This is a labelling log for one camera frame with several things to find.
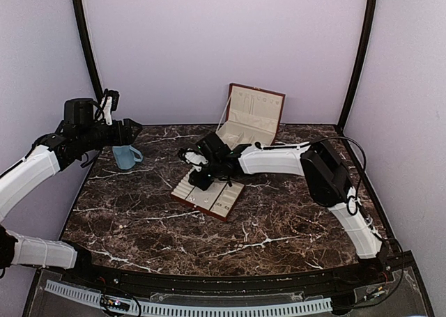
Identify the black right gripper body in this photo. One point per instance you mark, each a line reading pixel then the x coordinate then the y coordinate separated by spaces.
pixel 216 173

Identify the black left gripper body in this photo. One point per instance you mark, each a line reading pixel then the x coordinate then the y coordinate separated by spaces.
pixel 90 137

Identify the white slotted cable duct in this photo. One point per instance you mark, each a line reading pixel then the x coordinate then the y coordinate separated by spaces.
pixel 176 305

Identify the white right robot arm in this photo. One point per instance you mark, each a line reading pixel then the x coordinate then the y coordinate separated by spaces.
pixel 327 178

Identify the black corner frame post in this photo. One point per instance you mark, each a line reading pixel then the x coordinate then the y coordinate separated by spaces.
pixel 358 65
pixel 83 31

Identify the red open jewelry box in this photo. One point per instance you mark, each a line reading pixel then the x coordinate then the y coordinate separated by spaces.
pixel 251 115

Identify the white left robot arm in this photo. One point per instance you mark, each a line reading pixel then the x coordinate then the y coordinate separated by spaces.
pixel 87 125

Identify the black corner frame post left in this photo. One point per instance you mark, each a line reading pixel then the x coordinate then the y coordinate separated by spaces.
pixel 83 31

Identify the light blue ceramic mug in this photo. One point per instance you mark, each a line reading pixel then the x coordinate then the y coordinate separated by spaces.
pixel 126 156

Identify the red jewelry tray insert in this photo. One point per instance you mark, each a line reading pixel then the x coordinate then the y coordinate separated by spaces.
pixel 217 201

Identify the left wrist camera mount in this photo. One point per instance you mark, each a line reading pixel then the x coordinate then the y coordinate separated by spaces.
pixel 107 105

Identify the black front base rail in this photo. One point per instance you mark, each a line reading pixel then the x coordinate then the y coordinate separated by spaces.
pixel 142 284

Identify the black corner frame post right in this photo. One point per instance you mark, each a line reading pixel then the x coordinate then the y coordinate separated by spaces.
pixel 358 65

